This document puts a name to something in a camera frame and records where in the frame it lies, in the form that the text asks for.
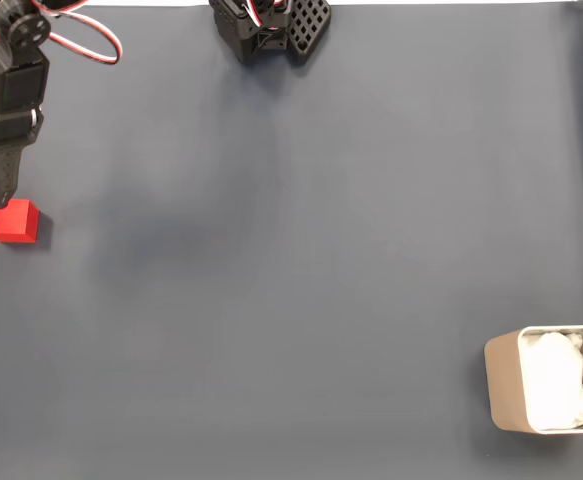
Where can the white crumpled paper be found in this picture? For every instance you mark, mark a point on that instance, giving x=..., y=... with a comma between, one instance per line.
x=556, y=380

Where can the dark grey table mat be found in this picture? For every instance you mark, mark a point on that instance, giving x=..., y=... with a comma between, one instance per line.
x=291, y=250

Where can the red cube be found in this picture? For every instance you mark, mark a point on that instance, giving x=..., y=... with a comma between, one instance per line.
x=13, y=225

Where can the beige rounded metal box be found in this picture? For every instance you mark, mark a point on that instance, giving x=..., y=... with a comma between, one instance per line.
x=503, y=380

